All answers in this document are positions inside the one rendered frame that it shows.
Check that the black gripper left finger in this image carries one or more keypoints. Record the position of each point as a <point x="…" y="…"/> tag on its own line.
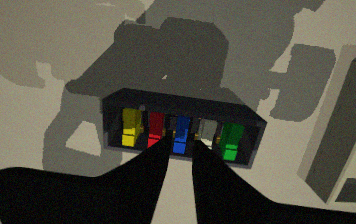
<point x="124" y="195"/>

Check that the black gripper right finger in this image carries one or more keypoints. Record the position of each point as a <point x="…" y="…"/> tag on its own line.
<point x="223" y="197"/>

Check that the red fuse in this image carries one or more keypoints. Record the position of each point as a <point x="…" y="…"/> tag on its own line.
<point x="156" y="127"/>

